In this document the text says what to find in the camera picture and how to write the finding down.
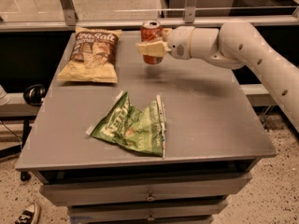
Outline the upper grey drawer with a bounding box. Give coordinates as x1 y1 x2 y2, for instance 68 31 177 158
40 173 252 206

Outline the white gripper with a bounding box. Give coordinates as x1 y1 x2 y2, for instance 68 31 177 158
136 26 194 60

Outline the red coke can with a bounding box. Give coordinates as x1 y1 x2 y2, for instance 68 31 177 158
140 21 163 64

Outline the brown sea salt chip bag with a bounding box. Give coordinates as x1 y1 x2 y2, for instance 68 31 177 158
58 27 121 84

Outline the lower grey drawer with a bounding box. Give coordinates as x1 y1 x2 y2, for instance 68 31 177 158
68 200 228 224

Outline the black and white sneaker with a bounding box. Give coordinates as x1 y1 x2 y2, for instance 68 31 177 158
14 203 40 224

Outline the grey drawer cabinet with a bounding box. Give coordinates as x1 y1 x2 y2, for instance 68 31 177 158
17 32 276 224

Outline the black round object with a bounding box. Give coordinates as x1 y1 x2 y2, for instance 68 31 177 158
23 84 46 106

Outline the green crumpled chip bag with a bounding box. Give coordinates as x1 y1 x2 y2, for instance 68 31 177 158
86 91 166 158

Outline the grey drawer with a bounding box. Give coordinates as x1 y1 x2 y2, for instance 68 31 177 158
68 200 228 224
40 173 252 206

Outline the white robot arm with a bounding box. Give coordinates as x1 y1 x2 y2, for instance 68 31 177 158
136 20 299 131

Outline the metal railing frame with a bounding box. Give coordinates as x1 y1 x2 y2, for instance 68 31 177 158
0 0 299 32

